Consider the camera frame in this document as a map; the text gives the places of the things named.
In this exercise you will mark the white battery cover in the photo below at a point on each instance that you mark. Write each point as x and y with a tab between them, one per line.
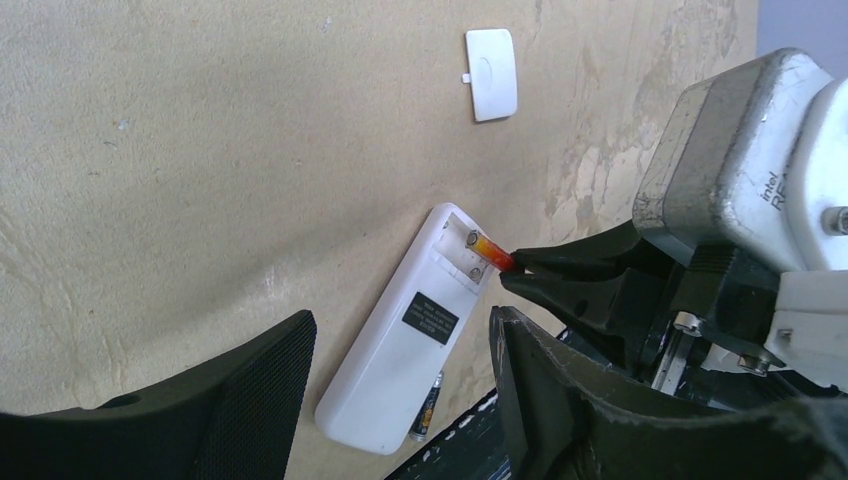
492	73

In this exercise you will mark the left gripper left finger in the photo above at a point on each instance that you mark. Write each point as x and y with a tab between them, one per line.
231	417

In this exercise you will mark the black battery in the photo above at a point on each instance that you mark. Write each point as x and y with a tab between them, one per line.
421	425

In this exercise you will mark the black base bar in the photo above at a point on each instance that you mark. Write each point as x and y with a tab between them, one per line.
472	447

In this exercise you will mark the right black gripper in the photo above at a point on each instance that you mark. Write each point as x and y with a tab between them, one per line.
730	293

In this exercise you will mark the red orange battery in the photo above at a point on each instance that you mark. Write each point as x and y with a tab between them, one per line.
489	251

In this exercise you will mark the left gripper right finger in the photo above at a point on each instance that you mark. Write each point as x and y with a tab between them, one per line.
566	416

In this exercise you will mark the white remote control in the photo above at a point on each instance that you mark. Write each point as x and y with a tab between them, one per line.
384	379

